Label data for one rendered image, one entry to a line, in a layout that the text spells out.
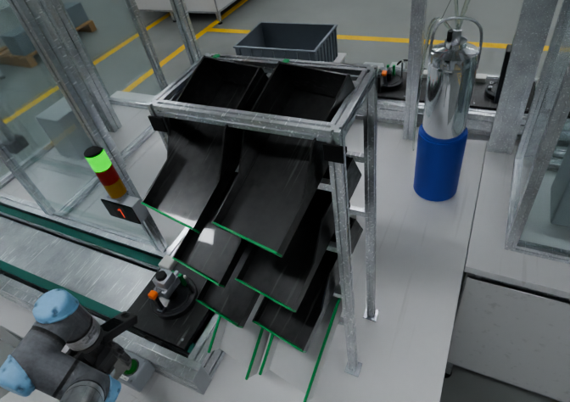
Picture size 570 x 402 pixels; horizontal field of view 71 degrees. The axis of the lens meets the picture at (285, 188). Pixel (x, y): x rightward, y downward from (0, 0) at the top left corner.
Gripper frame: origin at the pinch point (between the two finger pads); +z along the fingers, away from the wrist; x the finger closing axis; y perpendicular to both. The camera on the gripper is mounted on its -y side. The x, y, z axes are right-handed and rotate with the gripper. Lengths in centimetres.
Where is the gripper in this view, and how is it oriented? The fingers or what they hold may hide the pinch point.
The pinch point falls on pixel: (127, 364)
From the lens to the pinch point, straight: 125.0
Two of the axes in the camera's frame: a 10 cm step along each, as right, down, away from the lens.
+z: 1.5, 7.2, 6.8
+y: -4.2, 6.7, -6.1
